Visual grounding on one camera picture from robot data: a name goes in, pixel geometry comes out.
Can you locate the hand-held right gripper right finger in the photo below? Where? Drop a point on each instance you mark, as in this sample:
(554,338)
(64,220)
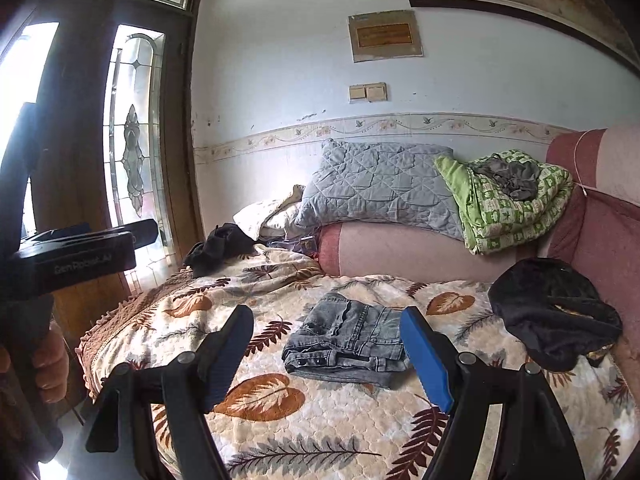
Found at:
(430,360)

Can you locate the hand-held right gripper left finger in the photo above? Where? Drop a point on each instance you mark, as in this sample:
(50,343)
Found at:
(225,360)

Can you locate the grey denim pants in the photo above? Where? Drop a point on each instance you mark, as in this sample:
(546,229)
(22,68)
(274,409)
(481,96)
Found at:
(345,330)

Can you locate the person's left hand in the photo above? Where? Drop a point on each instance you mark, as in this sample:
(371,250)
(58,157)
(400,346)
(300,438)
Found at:
(52,365)

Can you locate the small black garment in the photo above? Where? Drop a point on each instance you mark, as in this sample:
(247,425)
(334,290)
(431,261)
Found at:
(220,250)

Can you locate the leaf print blanket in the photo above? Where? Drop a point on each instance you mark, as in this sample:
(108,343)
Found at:
(325,435)

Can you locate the large black garment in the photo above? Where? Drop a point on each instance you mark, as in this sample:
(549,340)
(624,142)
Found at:
(550,310)

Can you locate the wooden stained glass door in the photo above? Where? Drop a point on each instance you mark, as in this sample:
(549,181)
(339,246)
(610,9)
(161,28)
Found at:
(75,135)

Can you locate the dark purple cloth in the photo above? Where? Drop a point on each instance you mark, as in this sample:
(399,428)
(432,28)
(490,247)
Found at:
(300,246)

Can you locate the white pillow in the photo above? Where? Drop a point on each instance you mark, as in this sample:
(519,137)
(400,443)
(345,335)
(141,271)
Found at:
(260,217)

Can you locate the green patterned quilt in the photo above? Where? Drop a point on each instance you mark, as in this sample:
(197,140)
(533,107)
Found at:
(500,220)

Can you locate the grey quilted pillow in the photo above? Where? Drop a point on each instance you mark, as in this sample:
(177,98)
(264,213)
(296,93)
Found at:
(375,185)

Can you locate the grey crumpled cloth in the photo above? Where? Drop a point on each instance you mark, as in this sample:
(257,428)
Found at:
(510,175)

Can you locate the beige light switch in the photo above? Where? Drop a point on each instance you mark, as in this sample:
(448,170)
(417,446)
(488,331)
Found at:
(367,92)

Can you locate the brown wall plaque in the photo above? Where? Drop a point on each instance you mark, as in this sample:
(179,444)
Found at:
(385,35)

